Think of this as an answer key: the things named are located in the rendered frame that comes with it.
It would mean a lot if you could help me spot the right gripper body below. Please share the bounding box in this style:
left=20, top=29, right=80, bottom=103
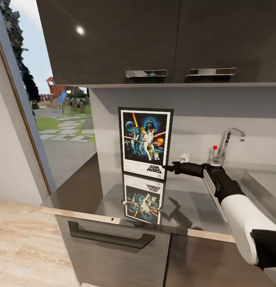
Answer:
left=174, top=162, right=195, bottom=176

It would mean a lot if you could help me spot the poster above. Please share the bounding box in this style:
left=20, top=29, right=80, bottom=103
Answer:
left=118, top=107, right=174, bottom=182

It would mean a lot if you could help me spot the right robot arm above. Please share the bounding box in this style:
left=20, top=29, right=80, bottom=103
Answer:
left=162, top=152, right=276, bottom=284

